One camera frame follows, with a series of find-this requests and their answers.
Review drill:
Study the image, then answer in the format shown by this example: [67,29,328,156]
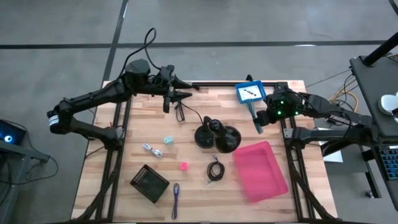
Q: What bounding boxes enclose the pink plastic bin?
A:
[232,140,289,203]

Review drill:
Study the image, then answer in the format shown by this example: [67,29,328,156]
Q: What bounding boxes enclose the black square mesh basket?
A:
[129,164,170,204]

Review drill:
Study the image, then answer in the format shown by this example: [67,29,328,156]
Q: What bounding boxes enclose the white card in basket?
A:
[238,84,261,102]

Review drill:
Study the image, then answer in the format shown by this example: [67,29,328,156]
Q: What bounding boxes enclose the green toothbrush pack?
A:
[246,101,264,135]

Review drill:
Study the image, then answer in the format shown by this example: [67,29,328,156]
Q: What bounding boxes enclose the black device with blue light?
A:
[0,119,27,146]

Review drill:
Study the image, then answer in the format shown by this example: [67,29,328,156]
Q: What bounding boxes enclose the yellow cables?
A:
[328,79,359,113]

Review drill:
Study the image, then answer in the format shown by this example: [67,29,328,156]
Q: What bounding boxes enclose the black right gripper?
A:
[255,86,301,128]

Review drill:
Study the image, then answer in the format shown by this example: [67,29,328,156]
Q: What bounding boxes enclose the black keyboard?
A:
[377,144,398,181]

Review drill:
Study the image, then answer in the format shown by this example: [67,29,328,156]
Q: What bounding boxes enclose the black lamp power cord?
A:
[174,100,206,126]

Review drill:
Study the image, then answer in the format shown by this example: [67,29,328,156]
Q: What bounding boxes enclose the black aluminium table frame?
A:
[72,74,340,224]

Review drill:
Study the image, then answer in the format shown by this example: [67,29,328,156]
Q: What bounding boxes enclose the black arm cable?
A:
[119,27,162,78]

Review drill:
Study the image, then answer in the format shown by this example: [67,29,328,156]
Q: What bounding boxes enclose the white paper sheet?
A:
[318,126,345,164]

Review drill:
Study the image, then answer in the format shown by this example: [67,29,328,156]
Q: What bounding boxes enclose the white cable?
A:
[142,142,164,158]

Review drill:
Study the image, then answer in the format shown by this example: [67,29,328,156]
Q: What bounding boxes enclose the black metal stand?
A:
[0,139,50,224]

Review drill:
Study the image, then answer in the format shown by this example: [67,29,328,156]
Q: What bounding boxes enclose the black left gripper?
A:
[148,64,200,114]

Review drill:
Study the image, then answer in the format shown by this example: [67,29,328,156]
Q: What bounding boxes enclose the small blue plastic basket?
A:
[234,80,267,105]

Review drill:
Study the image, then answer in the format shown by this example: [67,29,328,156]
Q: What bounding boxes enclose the purple braided cable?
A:
[171,182,180,220]

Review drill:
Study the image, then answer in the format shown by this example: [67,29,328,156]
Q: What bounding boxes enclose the black gooseneck desk lamp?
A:
[194,115,243,154]

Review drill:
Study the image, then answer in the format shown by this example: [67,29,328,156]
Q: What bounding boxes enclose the white rounded device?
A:
[377,91,398,116]

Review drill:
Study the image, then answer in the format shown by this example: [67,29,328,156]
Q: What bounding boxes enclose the black pole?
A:
[362,32,398,67]

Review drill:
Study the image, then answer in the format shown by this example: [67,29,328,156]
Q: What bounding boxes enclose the black USB cable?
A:
[206,154,226,186]

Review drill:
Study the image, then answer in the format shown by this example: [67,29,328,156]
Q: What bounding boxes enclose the black side table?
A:
[349,55,398,212]

